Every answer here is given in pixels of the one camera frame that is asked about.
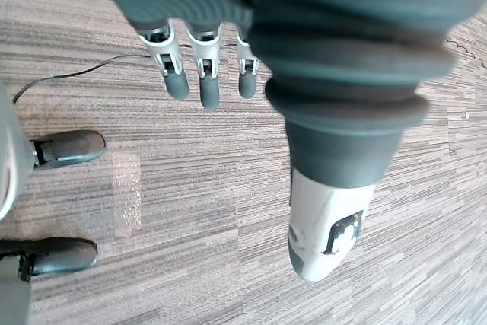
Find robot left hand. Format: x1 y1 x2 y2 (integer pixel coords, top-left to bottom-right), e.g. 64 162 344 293
86 0 487 283

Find dark robot foot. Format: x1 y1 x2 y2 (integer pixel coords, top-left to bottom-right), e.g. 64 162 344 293
0 237 99 282
30 129 107 169

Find silver robot leg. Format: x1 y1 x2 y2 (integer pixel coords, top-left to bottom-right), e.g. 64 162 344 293
0 80 37 220
0 254 33 325

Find thin wavy black cable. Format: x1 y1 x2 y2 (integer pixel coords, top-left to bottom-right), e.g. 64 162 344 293
447 37 479 62

